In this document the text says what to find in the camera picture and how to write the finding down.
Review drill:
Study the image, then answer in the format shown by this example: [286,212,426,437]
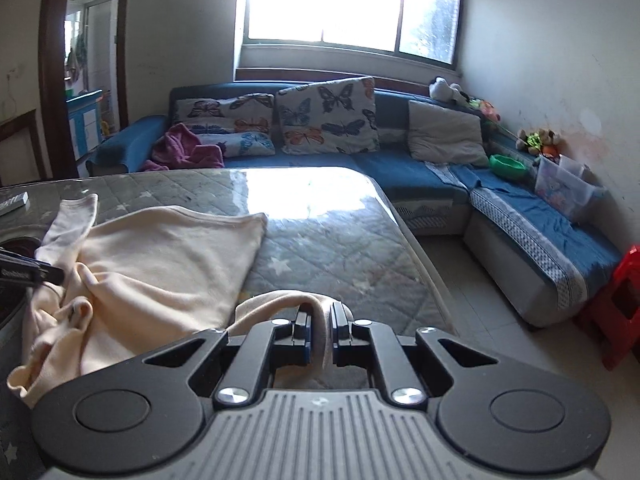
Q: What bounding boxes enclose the cream beige sweater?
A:
[6,194,333,408]

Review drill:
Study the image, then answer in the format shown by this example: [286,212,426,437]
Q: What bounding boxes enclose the grey remote control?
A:
[0,192,29,217]

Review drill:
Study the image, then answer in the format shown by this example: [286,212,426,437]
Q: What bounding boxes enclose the red plastic stool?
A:
[577,245,639,370]

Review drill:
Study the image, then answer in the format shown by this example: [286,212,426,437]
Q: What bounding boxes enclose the dark wooden chair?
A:
[0,110,47,186]

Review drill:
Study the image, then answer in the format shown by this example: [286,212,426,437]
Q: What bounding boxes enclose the blue white cabinet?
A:
[66,89,103,162]

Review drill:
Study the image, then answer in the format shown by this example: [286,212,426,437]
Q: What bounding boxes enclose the magenta cloth on sofa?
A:
[140,122,224,171]

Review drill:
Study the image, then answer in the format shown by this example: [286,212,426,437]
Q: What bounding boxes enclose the clear plastic storage box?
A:
[534,157,606,223]

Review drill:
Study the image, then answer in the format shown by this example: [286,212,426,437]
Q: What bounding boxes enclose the green plastic bowl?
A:
[489,154,527,181]

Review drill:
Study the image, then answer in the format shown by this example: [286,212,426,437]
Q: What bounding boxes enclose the blue corner sofa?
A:
[87,81,622,327]

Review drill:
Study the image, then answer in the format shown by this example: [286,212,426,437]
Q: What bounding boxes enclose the butterfly pillow left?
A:
[174,93,276,158]

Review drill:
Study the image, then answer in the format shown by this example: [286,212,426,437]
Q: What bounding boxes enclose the butterfly pillow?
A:
[276,77,380,155]
[174,93,276,158]

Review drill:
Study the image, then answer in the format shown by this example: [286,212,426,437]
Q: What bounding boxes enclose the colourful plush toy pile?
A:
[515,129,561,162]

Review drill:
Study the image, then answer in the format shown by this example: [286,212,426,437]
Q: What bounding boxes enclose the grey plain pillow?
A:
[408,101,488,167]

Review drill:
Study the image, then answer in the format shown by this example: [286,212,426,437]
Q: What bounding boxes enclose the pink green plush toy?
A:
[470,98,501,122]

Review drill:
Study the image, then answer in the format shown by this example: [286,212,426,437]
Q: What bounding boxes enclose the black white plush toy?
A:
[428,76,470,106]

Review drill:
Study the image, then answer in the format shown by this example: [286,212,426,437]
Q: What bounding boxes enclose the butterfly pillow right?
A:
[276,77,380,155]

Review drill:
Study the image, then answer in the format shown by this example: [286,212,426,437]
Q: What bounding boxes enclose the window with frame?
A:
[244,0,462,66]

